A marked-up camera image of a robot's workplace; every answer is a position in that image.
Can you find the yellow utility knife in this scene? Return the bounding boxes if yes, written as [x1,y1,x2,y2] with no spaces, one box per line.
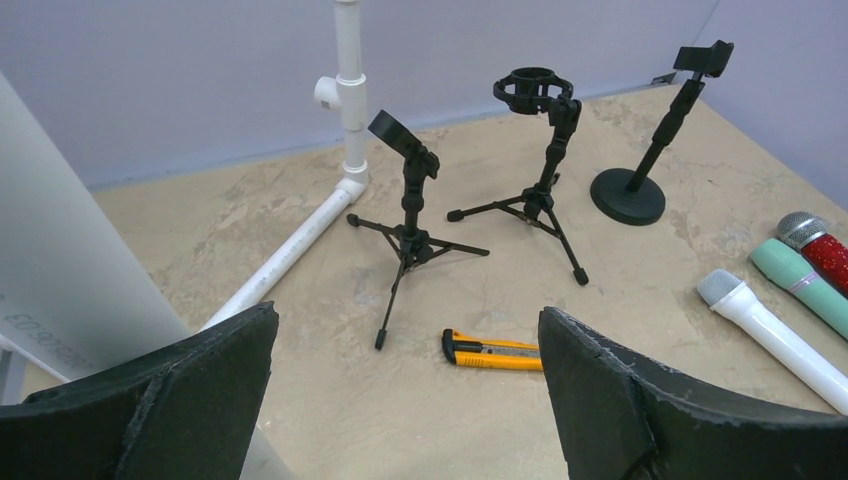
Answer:
[441,329,543,372]

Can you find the black round-base mic stand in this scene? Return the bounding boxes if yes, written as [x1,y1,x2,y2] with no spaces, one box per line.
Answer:
[590,40,735,226]

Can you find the black tripod stand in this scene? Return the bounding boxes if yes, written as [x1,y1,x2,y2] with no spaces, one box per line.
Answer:
[346,110,490,351]
[446,67,589,286]

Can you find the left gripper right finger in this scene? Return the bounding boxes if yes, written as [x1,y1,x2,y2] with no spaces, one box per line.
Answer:
[538,307,847,479]

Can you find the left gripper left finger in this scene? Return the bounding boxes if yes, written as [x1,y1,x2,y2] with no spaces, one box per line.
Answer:
[1,302,279,479]

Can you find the red glitter microphone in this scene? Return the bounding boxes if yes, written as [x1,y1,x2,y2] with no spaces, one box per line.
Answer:
[777,211,847,297]

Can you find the teal toy microphone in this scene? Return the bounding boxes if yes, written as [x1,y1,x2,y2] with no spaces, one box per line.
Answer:
[749,239,847,339]

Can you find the white microphone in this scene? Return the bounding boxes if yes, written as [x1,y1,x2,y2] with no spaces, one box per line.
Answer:
[696,268,847,415]

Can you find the white PVC pipe frame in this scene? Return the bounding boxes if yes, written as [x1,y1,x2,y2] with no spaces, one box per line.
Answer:
[0,0,370,480]

